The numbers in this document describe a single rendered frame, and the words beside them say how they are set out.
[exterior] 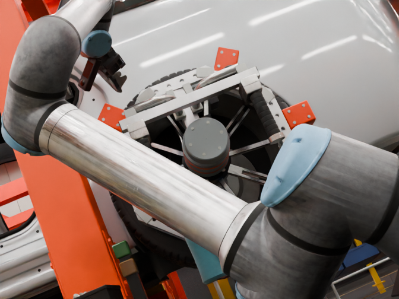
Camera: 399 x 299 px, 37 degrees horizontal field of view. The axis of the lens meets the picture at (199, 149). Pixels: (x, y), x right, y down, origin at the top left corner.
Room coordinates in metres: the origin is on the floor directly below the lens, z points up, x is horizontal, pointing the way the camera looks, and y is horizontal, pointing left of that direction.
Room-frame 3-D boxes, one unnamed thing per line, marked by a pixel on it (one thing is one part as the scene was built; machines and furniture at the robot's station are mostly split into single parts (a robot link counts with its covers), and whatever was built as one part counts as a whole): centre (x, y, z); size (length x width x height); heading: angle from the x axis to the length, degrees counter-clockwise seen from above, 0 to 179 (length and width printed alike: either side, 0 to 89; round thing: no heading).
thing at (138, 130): (1.56, 0.14, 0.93); 0.09 x 0.05 x 0.05; 6
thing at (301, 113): (1.82, -0.33, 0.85); 0.09 x 0.08 x 0.07; 96
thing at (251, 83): (1.59, -0.20, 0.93); 0.09 x 0.05 x 0.05; 6
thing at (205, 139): (1.71, -0.02, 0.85); 0.21 x 0.14 x 0.14; 6
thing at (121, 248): (1.53, 0.29, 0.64); 0.04 x 0.04 x 0.04; 6
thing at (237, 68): (1.67, -0.12, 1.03); 0.19 x 0.18 x 0.11; 6
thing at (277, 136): (1.56, -0.20, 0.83); 0.04 x 0.04 x 0.16
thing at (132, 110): (1.65, 0.07, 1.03); 0.19 x 0.18 x 0.11; 6
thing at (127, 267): (1.53, 0.29, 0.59); 0.04 x 0.04 x 0.04; 6
